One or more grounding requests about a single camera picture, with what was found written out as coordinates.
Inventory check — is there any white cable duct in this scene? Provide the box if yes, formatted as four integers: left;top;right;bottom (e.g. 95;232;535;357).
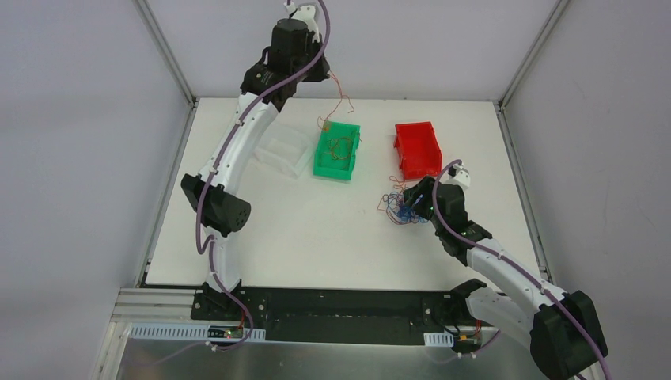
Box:
129;323;248;344
423;332;454;348

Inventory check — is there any right white cable duct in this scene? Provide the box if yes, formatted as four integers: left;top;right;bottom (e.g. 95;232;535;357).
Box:
423;332;454;348

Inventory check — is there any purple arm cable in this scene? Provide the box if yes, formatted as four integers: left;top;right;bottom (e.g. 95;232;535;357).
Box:
430;159;614;380
195;0;332;352

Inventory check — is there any clear plastic bin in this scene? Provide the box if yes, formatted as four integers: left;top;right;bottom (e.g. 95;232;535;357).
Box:
254;122;315;179

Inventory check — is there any green plastic bin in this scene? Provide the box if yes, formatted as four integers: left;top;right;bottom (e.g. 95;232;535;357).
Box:
313;121;360;181

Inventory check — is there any left aluminium frame post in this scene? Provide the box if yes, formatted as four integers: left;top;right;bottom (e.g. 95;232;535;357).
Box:
131;0;197;108

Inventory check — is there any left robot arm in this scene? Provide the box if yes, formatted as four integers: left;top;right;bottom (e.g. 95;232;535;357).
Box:
180;14;329;321

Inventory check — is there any left white cable duct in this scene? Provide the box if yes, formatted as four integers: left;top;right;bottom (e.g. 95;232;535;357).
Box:
129;323;248;344

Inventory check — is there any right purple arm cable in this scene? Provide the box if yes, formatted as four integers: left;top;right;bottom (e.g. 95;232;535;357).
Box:
430;159;614;380

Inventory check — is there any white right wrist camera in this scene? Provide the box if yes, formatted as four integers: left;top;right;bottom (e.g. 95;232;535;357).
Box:
446;164;471;191

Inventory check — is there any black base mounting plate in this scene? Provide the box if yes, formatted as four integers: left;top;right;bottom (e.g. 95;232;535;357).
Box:
191;284;479;346

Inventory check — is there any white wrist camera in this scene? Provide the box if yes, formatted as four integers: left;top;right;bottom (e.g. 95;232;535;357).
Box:
446;164;471;191
283;0;319;34

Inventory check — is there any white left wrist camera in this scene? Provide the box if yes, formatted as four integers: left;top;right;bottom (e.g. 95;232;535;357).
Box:
283;0;319;34

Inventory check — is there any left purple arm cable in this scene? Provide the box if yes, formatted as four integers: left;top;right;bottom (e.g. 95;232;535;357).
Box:
195;0;332;352

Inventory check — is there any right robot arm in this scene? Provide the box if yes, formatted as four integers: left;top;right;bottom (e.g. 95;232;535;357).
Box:
402;177;611;379

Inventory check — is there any right aluminium frame post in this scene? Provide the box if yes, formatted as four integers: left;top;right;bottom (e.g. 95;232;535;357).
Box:
498;0;572;111

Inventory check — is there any blue wire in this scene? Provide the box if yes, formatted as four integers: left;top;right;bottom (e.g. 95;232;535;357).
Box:
385;194;428;226

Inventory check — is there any red plastic bin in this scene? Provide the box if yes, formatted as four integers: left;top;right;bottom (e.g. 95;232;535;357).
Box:
393;121;443;181

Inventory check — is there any aluminium frame post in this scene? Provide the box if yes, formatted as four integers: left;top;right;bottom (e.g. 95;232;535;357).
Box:
131;0;197;108
498;0;572;111

